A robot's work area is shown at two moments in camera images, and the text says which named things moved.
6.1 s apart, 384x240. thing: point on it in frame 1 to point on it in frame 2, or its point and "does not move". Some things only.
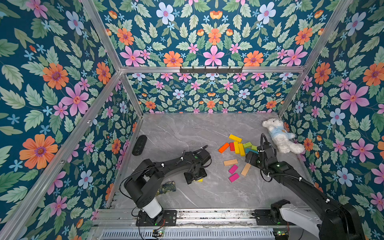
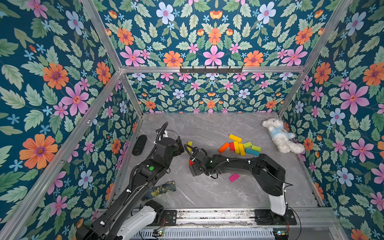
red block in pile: x=232 y=146 does not move
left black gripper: x=203 y=174 to x=176 y=145
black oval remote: x=139 y=145 does not move
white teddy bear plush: x=281 y=137 does not move
